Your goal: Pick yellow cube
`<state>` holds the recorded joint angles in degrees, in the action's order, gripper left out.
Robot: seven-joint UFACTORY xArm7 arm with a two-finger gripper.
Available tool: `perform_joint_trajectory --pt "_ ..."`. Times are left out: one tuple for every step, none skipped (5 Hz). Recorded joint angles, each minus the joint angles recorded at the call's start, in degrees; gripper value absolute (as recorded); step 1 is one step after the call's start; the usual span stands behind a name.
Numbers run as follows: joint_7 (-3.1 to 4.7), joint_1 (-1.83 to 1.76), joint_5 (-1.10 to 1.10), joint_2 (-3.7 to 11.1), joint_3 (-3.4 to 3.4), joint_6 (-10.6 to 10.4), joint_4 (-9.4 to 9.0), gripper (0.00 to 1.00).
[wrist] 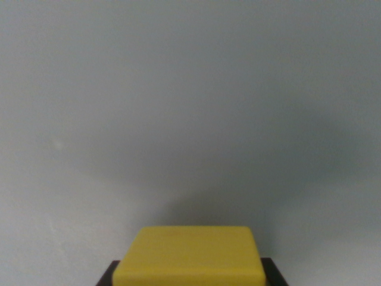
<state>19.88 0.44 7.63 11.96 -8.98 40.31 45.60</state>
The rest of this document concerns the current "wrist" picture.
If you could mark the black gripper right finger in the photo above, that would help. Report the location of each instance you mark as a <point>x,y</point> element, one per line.
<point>274,274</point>

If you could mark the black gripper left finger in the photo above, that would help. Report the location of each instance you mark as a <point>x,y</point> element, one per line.
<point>107,275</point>

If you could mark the yellow cube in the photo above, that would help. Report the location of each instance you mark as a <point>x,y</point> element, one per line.
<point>190,256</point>

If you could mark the grey plastic bin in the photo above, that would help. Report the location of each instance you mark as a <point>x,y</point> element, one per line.
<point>149,119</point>

